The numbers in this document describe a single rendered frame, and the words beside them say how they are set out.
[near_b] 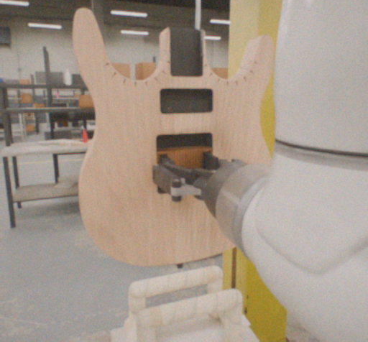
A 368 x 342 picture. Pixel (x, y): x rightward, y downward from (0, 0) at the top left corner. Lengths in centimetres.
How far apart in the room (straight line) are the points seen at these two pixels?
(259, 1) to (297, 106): 133
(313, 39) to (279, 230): 11
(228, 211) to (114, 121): 26
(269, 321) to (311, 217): 179
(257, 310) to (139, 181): 146
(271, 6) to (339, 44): 135
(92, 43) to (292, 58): 34
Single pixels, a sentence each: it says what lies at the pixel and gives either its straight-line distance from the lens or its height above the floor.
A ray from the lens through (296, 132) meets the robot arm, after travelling 19.
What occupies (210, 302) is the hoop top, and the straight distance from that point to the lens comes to 61.
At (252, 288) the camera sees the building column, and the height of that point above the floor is 58.
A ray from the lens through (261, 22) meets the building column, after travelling 149.
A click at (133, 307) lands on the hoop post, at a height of 117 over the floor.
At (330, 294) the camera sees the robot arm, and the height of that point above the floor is 147.
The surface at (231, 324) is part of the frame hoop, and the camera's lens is 66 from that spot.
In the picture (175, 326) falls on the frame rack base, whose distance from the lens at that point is 73.
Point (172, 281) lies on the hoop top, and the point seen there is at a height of 121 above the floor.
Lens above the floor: 157
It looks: 12 degrees down
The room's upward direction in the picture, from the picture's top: straight up
